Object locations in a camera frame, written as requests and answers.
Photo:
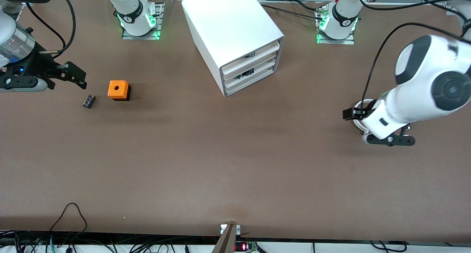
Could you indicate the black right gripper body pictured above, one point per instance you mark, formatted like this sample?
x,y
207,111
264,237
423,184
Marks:
x,y
41,67

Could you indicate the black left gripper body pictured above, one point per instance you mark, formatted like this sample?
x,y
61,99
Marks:
x,y
357,113

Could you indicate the white plastic drawer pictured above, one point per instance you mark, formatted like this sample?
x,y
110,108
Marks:
x,y
263,70
265,60
257,54
257,80

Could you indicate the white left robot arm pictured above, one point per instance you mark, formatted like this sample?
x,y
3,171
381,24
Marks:
x,y
415,98

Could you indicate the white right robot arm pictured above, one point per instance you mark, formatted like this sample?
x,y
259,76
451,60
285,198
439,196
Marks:
x,y
132,10

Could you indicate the white drawer cabinet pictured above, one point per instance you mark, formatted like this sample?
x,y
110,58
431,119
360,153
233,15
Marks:
x,y
228,21

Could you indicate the small black cylindrical component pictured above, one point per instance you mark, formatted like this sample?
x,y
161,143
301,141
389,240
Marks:
x,y
89,101

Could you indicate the orange box with hole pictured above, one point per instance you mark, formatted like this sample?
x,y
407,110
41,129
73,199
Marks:
x,y
117,88

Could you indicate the circuit board with red light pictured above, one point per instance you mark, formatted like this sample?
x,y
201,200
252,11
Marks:
x,y
245,246

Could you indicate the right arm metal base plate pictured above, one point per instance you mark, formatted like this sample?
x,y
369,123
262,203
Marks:
x,y
140,37

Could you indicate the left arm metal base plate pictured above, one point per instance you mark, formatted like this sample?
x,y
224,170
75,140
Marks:
x,y
335,41

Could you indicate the aluminium frame profile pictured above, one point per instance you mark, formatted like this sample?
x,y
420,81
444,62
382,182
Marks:
x,y
450,7

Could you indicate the aluminium camera post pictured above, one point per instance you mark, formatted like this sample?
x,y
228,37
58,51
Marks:
x,y
226,242

